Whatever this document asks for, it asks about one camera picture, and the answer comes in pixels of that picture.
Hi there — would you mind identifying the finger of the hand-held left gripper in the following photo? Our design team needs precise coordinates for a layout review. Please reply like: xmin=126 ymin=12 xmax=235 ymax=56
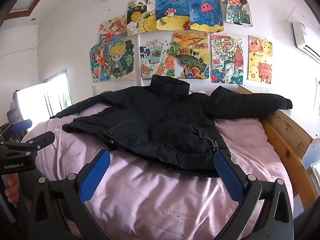
xmin=9 ymin=119 xmax=33 ymax=134
xmin=25 ymin=131 xmax=56 ymax=153

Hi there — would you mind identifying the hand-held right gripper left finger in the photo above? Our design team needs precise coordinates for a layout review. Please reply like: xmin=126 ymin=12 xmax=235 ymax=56
xmin=27 ymin=149 xmax=111 ymax=240

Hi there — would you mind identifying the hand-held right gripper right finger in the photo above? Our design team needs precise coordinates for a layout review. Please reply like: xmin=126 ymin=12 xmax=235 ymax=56
xmin=214 ymin=149 xmax=294 ymax=240

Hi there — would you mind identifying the black padded jacket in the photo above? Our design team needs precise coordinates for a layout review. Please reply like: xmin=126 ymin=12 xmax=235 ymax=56
xmin=50 ymin=74 xmax=293 ymax=178

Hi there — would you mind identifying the person's left hand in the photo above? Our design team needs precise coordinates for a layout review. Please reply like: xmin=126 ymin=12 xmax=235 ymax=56
xmin=5 ymin=175 xmax=21 ymax=204

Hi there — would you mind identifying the dark cluttered shelf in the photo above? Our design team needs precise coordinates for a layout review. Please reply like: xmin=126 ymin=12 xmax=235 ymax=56
xmin=7 ymin=90 xmax=28 ymax=143

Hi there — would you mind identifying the bright window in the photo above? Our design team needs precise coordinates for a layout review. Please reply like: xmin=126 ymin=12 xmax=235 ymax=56
xmin=14 ymin=69 xmax=73 ymax=124

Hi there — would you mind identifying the pink blanket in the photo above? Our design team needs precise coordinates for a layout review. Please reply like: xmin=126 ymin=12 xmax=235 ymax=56
xmin=21 ymin=90 xmax=294 ymax=240

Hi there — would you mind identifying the dark cloth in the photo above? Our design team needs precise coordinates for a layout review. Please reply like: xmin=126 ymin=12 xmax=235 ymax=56
xmin=291 ymin=199 xmax=320 ymax=240

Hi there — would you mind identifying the swimming girl drawing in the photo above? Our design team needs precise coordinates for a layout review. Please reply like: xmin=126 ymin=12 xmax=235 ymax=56
xmin=89 ymin=43 xmax=112 ymax=83

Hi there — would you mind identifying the blond character drawing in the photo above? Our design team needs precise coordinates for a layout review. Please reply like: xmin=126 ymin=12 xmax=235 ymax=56
xmin=107 ymin=39 xmax=137 ymax=82

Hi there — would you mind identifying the colourful city drawing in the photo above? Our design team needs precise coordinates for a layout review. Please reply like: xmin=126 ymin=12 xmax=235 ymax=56
xmin=210 ymin=33 xmax=244 ymax=85

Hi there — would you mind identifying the wooden ceiling trim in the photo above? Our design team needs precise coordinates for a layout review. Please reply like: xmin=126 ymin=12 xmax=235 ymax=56
xmin=4 ymin=0 xmax=58 ymax=20

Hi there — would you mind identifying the yellow chick and bears drawing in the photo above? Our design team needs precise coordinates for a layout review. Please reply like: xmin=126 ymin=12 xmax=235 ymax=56
xmin=247 ymin=35 xmax=273 ymax=85

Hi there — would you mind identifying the landscape fields drawing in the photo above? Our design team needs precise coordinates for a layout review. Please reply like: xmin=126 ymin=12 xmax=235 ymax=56
xmin=172 ymin=32 xmax=210 ymax=80

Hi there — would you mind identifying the orange-haired girl drawing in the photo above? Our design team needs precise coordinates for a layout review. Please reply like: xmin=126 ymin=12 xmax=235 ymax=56
xmin=99 ymin=17 xmax=128 ymax=45

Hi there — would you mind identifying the juice cup and oranges drawing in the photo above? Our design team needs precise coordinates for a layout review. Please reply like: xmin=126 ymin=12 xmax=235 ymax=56
xmin=139 ymin=38 xmax=176 ymax=78

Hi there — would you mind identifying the yellow and black pineapple drawing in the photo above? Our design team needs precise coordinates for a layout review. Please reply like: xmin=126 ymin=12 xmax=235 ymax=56
xmin=126 ymin=0 xmax=157 ymax=36

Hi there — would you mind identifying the white air conditioner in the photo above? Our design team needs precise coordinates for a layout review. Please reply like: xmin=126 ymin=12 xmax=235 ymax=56
xmin=291 ymin=21 xmax=320 ymax=63

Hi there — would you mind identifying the pink jellyfish drawing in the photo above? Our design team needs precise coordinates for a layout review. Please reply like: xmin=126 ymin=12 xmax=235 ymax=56
xmin=187 ymin=0 xmax=225 ymax=32

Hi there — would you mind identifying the red-haired character drawing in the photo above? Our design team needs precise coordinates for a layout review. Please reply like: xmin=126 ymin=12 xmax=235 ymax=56
xmin=217 ymin=0 xmax=253 ymax=27

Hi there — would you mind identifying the striped fish drawing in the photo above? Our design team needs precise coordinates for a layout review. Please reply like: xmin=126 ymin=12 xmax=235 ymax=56
xmin=154 ymin=0 xmax=191 ymax=32

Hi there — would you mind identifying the wooden bed frame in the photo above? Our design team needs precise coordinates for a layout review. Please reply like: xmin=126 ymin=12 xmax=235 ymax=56
xmin=237 ymin=84 xmax=319 ymax=207

